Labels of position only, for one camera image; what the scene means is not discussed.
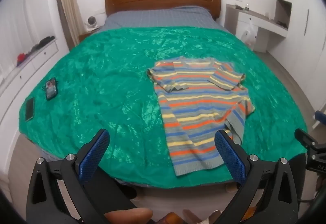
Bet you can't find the white plastic bag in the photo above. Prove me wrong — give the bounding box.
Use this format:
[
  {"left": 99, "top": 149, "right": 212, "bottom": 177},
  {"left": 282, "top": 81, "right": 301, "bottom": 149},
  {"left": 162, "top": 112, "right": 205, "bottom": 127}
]
[{"left": 241, "top": 20, "right": 256, "bottom": 47}]

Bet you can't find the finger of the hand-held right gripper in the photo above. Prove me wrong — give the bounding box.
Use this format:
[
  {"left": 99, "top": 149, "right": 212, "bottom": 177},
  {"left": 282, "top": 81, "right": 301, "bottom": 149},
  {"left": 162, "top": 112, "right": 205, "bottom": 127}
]
[{"left": 295, "top": 128, "right": 319, "bottom": 153}]

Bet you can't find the green patterned blanket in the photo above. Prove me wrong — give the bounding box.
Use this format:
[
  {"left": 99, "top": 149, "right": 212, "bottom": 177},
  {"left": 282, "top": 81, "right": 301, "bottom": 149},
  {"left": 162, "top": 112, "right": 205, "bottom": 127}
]
[{"left": 19, "top": 26, "right": 308, "bottom": 187}]

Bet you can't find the white drawer cabinet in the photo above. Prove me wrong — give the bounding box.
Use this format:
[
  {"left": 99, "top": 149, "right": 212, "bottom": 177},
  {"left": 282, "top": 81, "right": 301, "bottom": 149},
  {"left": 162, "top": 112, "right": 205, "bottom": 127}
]
[{"left": 0, "top": 35, "right": 60, "bottom": 125}]

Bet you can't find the wooden nightstand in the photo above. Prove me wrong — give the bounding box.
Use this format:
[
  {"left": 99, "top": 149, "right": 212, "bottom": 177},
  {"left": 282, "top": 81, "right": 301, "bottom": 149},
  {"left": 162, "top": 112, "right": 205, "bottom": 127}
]
[{"left": 79, "top": 30, "right": 98, "bottom": 42}]

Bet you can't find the white built-in desk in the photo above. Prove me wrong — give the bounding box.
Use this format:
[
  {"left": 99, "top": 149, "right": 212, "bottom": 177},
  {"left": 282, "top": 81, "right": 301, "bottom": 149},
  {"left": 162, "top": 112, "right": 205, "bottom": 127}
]
[{"left": 225, "top": 3, "right": 288, "bottom": 52}]

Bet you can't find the black phone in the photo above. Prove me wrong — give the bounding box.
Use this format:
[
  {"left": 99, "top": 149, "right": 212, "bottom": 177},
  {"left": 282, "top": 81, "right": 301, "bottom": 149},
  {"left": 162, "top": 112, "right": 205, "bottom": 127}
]
[{"left": 25, "top": 97, "right": 35, "bottom": 122}]

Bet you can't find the striped knit sweater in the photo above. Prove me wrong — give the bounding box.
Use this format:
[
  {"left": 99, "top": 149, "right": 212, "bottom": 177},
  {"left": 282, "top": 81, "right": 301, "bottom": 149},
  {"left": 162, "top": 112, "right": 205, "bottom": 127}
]
[{"left": 147, "top": 57, "right": 255, "bottom": 177}]

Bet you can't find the white wardrobe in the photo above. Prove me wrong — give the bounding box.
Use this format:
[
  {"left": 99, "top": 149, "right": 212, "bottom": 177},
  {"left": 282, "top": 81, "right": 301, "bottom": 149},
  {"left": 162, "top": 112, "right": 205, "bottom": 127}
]
[{"left": 275, "top": 0, "right": 326, "bottom": 112}]

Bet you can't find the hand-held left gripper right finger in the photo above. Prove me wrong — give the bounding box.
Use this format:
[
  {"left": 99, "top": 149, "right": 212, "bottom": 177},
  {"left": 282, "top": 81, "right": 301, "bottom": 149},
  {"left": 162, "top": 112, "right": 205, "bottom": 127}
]
[{"left": 214, "top": 130, "right": 301, "bottom": 224}]

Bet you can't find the black object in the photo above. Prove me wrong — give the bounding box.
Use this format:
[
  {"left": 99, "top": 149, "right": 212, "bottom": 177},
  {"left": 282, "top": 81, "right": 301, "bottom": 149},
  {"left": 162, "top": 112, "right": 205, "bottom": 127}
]
[{"left": 31, "top": 35, "right": 55, "bottom": 52}]

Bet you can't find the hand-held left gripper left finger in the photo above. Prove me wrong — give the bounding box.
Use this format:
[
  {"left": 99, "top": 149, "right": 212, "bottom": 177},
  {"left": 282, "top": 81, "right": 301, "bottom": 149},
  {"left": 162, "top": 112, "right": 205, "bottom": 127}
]
[{"left": 26, "top": 128, "right": 138, "bottom": 224}]

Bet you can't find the phone with lit screen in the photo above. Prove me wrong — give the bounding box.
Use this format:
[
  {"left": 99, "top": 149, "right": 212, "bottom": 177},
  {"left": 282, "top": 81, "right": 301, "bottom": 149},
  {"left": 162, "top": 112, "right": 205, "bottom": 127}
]
[{"left": 45, "top": 78, "right": 58, "bottom": 100}]

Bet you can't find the person's left hand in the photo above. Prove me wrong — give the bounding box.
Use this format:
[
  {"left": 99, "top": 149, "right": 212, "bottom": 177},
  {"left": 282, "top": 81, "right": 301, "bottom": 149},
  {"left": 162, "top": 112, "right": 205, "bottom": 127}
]
[{"left": 105, "top": 207, "right": 154, "bottom": 224}]

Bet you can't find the grey checked pillow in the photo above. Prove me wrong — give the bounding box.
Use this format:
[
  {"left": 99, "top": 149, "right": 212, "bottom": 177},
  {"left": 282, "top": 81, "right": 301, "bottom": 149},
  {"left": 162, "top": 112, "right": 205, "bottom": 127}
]
[{"left": 102, "top": 6, "right": 225, "bottom": 33}]

